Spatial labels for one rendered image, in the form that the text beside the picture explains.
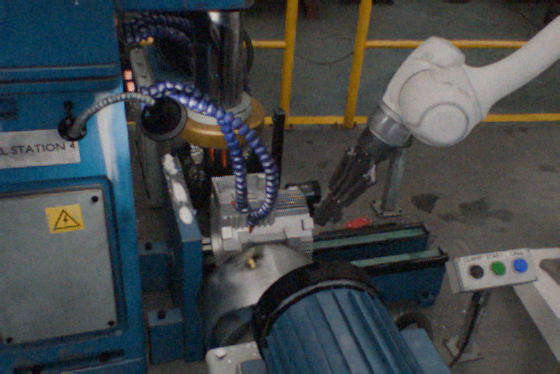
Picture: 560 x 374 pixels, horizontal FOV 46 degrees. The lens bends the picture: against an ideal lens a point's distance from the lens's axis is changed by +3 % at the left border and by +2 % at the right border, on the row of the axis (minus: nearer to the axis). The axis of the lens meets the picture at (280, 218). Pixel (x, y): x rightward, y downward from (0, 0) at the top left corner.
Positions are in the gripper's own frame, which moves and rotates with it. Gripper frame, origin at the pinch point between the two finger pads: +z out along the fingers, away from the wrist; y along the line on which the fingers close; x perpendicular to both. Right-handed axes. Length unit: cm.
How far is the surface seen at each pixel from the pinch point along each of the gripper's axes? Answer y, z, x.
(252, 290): 26.0, 7.0, -22.6
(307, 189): -17.9, 4.7, 5.3
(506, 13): -389, -63, 330
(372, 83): -277, 24, 180
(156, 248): -16.9, 33.4, -21.1
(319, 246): -9.9, 14.2, 12.6
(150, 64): -64, 8, -29
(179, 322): 7.7, 32.9, -19.5
